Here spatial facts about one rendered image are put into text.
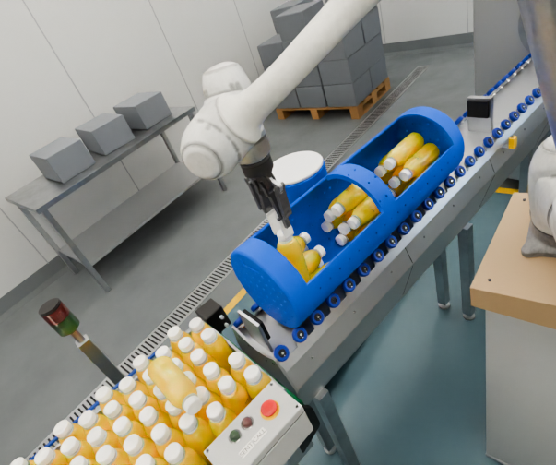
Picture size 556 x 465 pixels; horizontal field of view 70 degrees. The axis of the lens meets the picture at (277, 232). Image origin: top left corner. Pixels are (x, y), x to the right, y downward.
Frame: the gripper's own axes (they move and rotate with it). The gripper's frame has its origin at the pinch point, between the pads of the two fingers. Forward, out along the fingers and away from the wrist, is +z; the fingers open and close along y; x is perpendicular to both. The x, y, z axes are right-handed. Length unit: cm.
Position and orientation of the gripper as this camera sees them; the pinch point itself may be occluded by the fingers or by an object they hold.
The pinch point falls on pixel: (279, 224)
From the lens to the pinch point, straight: 103.9
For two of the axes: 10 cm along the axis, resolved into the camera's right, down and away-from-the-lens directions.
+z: 3.1, 7.6, 5.7
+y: -6.5, -2.7, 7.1
